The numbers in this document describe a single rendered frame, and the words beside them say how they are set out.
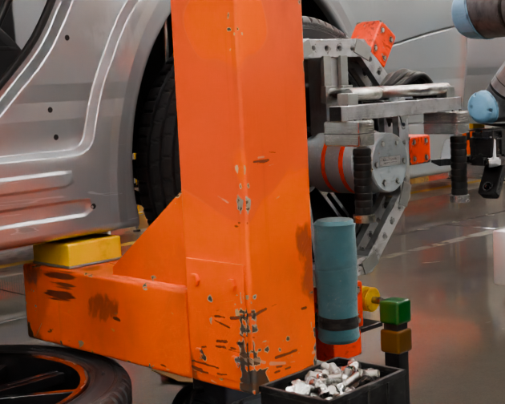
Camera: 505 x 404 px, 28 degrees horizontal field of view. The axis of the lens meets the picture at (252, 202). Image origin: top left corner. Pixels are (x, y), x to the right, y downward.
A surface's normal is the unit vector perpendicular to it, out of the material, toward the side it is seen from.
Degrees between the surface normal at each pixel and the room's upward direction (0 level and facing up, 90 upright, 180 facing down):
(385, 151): 90
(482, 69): 89
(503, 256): 90
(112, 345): 90
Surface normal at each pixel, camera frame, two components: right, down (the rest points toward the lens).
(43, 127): 0.71, 0.05
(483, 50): -0.69, 0.04
